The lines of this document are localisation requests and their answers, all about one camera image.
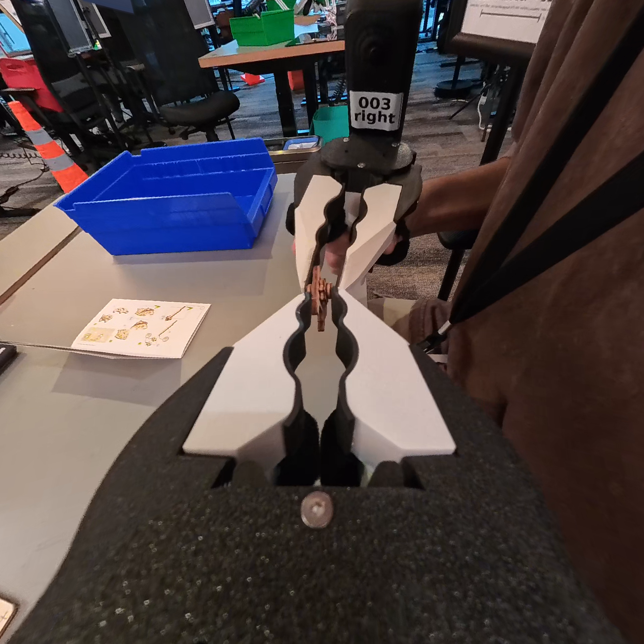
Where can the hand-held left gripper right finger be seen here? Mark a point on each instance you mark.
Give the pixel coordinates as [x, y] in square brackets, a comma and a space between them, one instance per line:
[392, 402]

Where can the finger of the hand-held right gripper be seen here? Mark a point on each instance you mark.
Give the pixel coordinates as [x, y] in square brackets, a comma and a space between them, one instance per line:
[309, 216]
[377, 221]

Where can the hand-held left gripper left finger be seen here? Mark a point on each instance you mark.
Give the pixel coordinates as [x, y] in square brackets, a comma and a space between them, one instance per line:
[241, 402]

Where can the small wooden puzzle assembly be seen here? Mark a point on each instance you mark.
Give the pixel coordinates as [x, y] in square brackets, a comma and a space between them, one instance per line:
[318, 299]

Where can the person's right forearm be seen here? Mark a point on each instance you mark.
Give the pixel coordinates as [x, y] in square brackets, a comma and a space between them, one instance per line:
[463, 201]

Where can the grey desk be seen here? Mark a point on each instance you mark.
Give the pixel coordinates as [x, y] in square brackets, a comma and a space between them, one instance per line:
[126, 402]

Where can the person's right hand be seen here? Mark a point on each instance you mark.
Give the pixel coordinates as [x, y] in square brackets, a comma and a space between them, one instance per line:
[336, 256]

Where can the small metal bin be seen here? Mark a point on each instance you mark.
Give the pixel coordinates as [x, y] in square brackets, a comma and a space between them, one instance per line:
[281, 151]

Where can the black stool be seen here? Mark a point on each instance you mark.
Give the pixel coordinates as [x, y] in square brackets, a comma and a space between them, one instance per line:
[455, 239]

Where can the green bag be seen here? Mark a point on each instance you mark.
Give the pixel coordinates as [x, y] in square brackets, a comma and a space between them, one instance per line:
[327, 126]

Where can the person's leg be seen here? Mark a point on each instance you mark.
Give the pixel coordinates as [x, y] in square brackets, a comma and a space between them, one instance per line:
[402, 317]

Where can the white instruction booklet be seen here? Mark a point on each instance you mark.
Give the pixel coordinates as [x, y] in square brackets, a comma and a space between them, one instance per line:
[151, 327]

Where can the wooden table with black legs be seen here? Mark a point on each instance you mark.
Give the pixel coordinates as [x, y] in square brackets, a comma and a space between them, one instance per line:
[261, 53]

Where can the green plastic bin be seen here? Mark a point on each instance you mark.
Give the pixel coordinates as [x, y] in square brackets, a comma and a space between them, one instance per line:
[261, 30]

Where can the dark table with white sheet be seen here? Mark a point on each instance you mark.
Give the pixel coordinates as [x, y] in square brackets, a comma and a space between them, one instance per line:
[503, 20]

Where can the small orange cone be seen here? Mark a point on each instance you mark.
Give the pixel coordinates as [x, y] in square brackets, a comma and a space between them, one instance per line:
[254, 79]

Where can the blue plastic bin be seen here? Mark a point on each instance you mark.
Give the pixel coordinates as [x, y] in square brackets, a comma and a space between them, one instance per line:
[166, 216]

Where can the black office chair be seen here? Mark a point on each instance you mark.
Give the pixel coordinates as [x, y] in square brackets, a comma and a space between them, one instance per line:
[201, 108]

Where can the person's brown garment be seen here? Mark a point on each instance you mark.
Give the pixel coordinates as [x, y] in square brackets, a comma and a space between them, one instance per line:
[578, 402]

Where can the black flat device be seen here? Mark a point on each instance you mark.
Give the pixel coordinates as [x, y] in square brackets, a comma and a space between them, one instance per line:
[6, 358]

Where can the orange traffic cone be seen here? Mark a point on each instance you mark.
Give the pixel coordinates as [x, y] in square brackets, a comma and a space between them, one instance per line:
[48, 151]

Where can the grey monitor back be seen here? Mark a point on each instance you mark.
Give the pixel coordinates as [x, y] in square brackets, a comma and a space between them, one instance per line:
[70, 25]

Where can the wooden puzzle parts sheet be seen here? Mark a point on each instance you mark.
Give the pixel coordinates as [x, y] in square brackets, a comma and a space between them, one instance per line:
[6, 611]

